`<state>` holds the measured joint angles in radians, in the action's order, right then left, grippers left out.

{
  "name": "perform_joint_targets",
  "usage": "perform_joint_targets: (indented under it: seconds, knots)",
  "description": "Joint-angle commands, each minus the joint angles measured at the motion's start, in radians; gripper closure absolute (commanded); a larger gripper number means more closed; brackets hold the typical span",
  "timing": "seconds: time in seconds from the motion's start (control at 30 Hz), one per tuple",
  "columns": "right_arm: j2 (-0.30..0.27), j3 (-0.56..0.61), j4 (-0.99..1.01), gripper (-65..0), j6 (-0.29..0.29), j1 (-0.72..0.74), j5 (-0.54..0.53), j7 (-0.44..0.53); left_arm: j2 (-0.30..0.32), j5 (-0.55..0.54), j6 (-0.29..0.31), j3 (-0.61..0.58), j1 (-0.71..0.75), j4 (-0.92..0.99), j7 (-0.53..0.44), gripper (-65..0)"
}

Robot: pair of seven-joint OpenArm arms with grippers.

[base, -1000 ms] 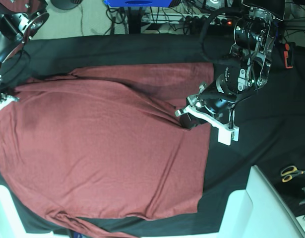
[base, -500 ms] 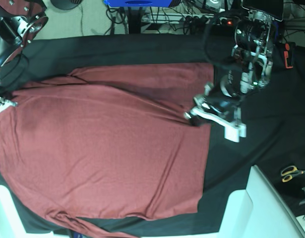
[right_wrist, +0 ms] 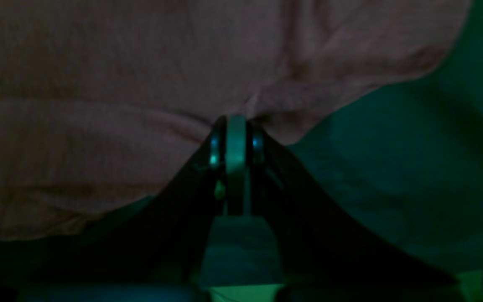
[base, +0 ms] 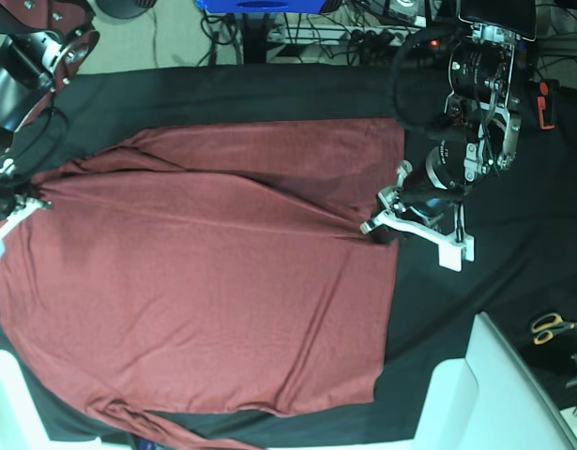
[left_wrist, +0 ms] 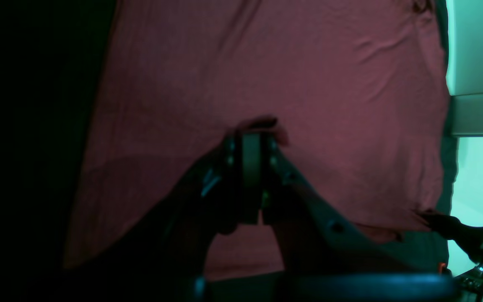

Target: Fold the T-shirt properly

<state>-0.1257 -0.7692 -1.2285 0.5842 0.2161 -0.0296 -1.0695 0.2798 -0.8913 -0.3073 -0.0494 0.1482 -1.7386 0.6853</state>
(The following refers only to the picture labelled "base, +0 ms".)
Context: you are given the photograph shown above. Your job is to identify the red long-sleeve T-shirt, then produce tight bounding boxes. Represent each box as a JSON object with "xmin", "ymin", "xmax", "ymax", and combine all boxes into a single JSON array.
[{"xmin": 0, "ymin": 118, "xmax": 404, "ymax": 449}]

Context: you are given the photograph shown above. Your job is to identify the black table cloth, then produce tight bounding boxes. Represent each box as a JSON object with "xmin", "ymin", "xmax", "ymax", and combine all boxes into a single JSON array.
[{"xmin": 0, "ymin": 65, "xmax": 577, "ymax": 449}]

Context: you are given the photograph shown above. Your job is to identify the white power strip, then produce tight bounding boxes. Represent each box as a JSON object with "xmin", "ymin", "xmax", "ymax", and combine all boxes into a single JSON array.
[{"xmin": 348, "ymin": 27, "xmax": 453, "ymax": 51}]

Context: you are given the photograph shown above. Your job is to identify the black stand post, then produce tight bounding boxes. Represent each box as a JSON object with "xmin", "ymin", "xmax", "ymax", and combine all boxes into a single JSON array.
[{"xmin": 238, "ymin": 13, "xmax": 272, "ymax": 65}]

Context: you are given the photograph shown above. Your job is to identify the orange and black clamp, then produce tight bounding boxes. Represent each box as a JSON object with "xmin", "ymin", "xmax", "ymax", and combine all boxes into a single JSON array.
[{"xmin": 536, "ymin": 79, "xmax": 559, "ymax": 130}]

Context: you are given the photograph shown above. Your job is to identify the black round base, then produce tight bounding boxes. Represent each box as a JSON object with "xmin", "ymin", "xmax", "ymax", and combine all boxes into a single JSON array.
[{"xmin": 96, "ymin": 0, "xmax": 157, "ymax": 20}]

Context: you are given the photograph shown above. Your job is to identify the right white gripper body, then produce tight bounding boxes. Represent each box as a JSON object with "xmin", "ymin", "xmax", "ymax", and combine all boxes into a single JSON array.
[{"xmin": 0, "ymin": 197, "xmax": 52, "ymax": 259}]

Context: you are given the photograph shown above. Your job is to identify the blue plastic box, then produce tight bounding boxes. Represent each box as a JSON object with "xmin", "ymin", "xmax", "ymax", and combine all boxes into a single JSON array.
[{"xmin": 195, "ymin": 0, "xmax": 325, "ymax": 14}]

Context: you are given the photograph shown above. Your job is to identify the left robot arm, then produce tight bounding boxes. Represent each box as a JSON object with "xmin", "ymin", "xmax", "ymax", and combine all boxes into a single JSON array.
[{"xmin": 360, "ymin": 1, "xmax": 536, "ymax": 271}]

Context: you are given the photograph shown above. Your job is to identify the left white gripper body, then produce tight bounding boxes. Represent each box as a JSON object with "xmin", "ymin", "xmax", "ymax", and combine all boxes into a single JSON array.
[{"xmin": 360, "ymin": 160, "xmax": 476, "ymax": 271}]

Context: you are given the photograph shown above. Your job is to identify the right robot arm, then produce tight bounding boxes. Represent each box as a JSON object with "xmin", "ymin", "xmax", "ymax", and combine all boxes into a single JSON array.
[{"xmin": 0, "ymin": 1, "xmax": 99, "ymax": 259}]

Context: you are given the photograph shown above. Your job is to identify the yellow-handled scissors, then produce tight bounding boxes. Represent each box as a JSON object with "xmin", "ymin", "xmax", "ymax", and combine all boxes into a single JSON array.
[{"xmin": 530, "ymin": 312, "xmax": 577, "ymax": 346}]

